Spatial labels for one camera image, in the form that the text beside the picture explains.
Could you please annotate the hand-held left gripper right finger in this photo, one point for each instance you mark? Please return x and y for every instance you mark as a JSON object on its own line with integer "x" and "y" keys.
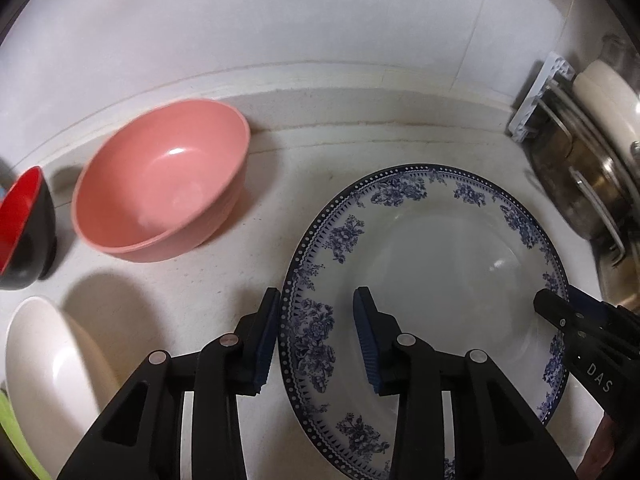
{"x": 367, "y": 345}

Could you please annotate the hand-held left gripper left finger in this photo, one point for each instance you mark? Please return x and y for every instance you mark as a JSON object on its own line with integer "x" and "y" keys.
{"x": 267, "y": 350}

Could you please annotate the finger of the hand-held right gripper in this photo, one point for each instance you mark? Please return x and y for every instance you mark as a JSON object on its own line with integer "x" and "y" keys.
{"x": 555, "y": 310}
{"x": 590, "y": 300}

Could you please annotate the small blue floral plate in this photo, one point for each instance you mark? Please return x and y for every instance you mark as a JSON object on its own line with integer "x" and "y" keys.
{"x": 440, "y": 270}

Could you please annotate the pink bowl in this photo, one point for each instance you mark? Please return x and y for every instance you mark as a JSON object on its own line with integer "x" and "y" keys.
{"x": 165, "y": 180}

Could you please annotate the cream bowl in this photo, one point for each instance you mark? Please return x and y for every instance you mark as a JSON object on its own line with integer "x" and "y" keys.
{"x": 55, "y": 375}

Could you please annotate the green plate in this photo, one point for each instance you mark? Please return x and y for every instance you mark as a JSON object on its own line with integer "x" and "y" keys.
{"x": 12, "y": 440}

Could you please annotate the red and black bowl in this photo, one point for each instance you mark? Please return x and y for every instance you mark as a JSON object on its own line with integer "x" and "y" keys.
{"x": 20, "y": 210}

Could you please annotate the person's right forearm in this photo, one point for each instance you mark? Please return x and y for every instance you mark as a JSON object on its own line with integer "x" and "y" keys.
{"x": 602, "y": 450}

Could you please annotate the small steel pot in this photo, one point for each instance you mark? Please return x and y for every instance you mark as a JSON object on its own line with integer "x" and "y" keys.
{"x": 620, "y": 280}

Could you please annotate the large steel pot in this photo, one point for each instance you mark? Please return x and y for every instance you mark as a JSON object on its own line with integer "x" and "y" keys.
{"x": 575, "y": 185}

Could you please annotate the white pot with glass lid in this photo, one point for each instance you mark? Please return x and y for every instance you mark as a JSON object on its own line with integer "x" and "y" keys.
{"x": 610, "y": 100}

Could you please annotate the metal pot rack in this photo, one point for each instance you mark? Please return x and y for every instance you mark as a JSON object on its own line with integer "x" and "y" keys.
{"x": 542, "y": 82}

